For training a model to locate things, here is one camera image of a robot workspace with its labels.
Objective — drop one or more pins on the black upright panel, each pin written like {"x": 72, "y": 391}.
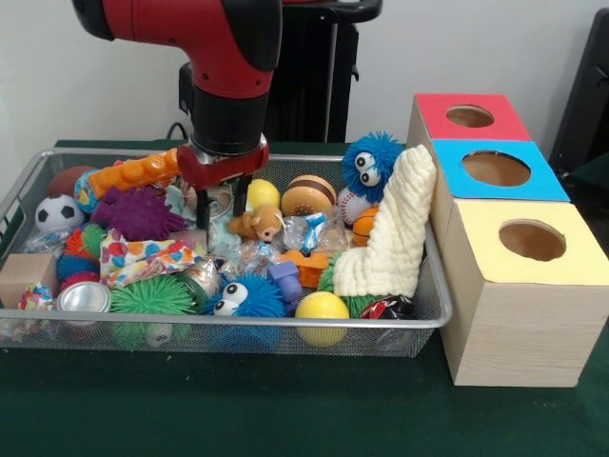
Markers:
{"x": 585, "y": 95}

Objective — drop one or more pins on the wooden three-hole box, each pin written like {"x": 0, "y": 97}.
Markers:
{"x": 523, "y": 333}

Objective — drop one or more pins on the cream waffle cloth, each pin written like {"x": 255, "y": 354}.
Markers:
{"x": 385, "y": 238}

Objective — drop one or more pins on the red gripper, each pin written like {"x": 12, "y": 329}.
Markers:
{"x": 223, "y": 171}

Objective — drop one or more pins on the brown plush bear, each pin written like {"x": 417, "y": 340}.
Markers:
{"x": 259, "y": 220}

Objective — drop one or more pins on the clear mesh bin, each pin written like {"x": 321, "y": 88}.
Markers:
{"x": 143, "y": 340}

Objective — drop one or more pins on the brown toy football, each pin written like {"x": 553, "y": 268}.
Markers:
{"x": 64, "y": 178}

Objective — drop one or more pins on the colourful confetti ball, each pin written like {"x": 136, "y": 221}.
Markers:
{"x": 35, "y": 297}

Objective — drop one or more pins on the purple foam block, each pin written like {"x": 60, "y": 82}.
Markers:
{"x": 285, "y": 281}

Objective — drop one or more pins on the blue spiky ball with eyes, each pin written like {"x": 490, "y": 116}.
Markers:
{"x": 259, "y": 295}
{"x": 380, "y": 152}

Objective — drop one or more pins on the plain wooden block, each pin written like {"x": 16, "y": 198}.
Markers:
{"x": 26, "y": 276}

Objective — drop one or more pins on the yellow ball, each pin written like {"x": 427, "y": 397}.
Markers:
{"x": 321, "y": 309}

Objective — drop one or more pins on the orange toy brick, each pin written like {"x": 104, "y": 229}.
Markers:
{"x": 138, "y": 172}

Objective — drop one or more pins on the silver tin can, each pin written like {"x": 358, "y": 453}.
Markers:
{"x": 83, "y": 300}

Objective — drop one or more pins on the orange toy basketball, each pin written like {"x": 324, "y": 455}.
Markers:
{"x": 364, "y": 227}

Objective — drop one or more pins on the black and white soccer ball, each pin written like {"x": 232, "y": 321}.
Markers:
{"x": 59, "y": 214}

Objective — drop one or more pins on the dark green table cloth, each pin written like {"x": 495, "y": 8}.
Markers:
{"x": 595, "y": 173}
{"x": 238, "y": 409}

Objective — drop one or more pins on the green spiky ball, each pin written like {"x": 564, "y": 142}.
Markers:
{"x": 152, "y": 295}

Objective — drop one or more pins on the purple spiky toy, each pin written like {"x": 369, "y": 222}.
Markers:
{"x": 138, "y": 212}

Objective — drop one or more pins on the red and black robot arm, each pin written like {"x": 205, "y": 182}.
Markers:
{"x": 214, "y": 47}

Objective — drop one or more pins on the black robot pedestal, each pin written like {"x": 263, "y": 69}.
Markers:
{"x": 309, "y": 71}

